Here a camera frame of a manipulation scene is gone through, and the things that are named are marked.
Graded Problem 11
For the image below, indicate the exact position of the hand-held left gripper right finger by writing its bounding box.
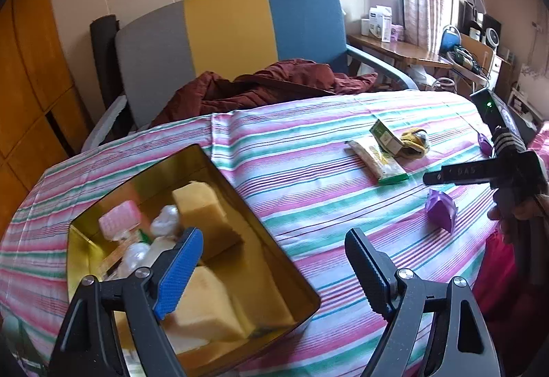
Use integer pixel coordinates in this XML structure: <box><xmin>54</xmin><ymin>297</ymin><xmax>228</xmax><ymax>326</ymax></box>
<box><xmin>345</xmin><ymin>228</ymin><xmax>502</xmax><ymax>377</ymax></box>

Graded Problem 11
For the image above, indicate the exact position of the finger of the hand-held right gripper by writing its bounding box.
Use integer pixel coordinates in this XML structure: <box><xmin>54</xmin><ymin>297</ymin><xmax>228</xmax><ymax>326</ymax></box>
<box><xmin>422</xmin><ymin>162</ymin><xmax>500</xmax><ymax>188</ymax></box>

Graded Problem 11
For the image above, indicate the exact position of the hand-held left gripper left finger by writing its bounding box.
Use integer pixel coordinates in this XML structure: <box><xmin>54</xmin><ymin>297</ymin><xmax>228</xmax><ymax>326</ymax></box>
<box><xmin>47</xmin><ymin>227</ymin><xmax>204</xmax><ymax>377</ymax></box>

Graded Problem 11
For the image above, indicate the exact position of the yellow sponge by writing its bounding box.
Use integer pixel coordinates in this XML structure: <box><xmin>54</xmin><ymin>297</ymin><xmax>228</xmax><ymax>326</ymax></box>
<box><xmin>164</xmin><ymin>266</ymin><xmax>250</xmax><ymax>344</ymax></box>

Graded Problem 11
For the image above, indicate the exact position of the pearly white packet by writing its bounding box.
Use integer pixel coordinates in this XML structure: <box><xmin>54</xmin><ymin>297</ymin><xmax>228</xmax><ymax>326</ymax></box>
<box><xmin>150</xmin><ymin>205</ymin><xmax>182</xmax><ymax>238</ymax></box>
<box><xmin>117</xmin><ymin>242</ymin><xmax>152</xmax><ymax>280</ymax></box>

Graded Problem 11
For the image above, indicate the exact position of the gold tin box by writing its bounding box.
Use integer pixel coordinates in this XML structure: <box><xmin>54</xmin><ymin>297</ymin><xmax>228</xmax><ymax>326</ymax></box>
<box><xmin>68</xmin><ymin>144</ymin><xmax>322</xmax><ymax>377</ymax></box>

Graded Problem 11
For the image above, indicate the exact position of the pink ribbed block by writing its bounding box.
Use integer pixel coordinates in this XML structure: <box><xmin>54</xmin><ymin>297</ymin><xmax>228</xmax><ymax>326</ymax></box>
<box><xmin>98</xmin><ymin>200</ymin><xmax>143</xmax><ymax>241</ymax></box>

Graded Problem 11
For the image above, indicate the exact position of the person's right hand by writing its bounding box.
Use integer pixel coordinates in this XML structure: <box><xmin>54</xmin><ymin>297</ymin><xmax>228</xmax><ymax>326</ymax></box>
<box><xmin>488</xmin><ymin>192</ymin><xmax>549</xmax><ymax>246</ymax></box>

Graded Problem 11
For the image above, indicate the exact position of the large purple packet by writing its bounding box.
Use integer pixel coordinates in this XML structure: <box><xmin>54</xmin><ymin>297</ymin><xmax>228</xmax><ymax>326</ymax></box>
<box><xmin>425</xmin><ymin>189</ymin><xmax>458</xmax><ymax>235</ymax></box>

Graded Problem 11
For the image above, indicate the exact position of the yellow crumpled wrapper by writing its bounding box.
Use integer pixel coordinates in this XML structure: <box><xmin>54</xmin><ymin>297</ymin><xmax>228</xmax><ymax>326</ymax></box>
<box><xmin>395</xmin><ymin>127</ymin><xmax>432</xmax><ymax>159</ymax></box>

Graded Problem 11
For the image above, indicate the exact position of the long snack bar wrapper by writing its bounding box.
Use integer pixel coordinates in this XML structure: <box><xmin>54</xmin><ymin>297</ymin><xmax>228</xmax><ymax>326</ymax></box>
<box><xmin>344</xmin><ymin>140</ymin><xmax>409</xmax><ymax>186</ymax></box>

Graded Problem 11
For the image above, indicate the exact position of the pale green carton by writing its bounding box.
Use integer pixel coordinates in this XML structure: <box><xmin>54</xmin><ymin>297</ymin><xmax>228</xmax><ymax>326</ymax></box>
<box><xmin>370</xmin><ymin>119</ymin><xmax>407</xmax><ymax>155</ymax></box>

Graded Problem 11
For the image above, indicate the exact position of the striped bed sheet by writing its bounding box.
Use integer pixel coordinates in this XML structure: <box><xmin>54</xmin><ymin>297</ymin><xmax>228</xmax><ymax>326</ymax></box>
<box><xmin>0</xmin><ymin>89</ymin><xmax>539</xmax><ymax>377</ymax></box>

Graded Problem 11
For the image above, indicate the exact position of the red cloth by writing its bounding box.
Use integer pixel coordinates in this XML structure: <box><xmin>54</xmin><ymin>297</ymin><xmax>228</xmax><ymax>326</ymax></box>
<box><xmin>472</xmin><ymin>132</ymin><xmax>549</xmax><ymax>332</ymax></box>

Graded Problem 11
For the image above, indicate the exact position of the blue bag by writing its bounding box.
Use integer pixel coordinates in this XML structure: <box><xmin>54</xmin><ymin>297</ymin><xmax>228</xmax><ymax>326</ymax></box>
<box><xmin>440</xmin><ymin>25</ymin><xmax>460</xmax><ymax>55</ymax></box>

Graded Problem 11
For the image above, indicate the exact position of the wooden desk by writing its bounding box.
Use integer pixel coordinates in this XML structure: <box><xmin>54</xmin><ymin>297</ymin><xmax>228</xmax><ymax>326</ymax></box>
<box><xmin>347</xmin><ymin>33</ymin><xmax>453</xmax><ymax>80</ymax></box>

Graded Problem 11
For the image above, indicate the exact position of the black speaker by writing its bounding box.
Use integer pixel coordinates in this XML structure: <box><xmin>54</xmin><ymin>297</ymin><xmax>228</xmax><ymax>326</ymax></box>
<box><xmin>481</xmin><ymin>14</ymin><xmax>503</xmax><ymax>50</ymax></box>

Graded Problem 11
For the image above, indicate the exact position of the white carton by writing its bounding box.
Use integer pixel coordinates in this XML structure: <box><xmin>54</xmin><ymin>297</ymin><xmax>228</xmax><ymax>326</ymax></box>
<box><xmin>368</xmin><ymin>6</ymin><xmax>394</xmax><ymax>44</ymax></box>

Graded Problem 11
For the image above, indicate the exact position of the maroon cloth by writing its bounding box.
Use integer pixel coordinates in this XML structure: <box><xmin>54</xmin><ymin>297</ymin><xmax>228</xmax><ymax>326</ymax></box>
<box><xmin>150</xmin><ymin>58</ymin><xmax>380</xmax><ymax>130</ymax></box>

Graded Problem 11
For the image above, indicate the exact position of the wooden wardrobe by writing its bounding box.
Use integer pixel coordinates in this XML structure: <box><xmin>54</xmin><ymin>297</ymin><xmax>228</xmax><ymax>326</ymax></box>
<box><xmin>0</xmin><ymin>0</ymin><xmax>94</xmax><ymax>210</ymax></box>

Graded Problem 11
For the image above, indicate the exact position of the grey yellow blue chair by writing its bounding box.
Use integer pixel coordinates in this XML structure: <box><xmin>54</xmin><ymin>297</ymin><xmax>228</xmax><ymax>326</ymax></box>
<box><xmin>81</xmin><ymin>0</ymin><xmax>419</xmax><ymax>147</ymax></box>

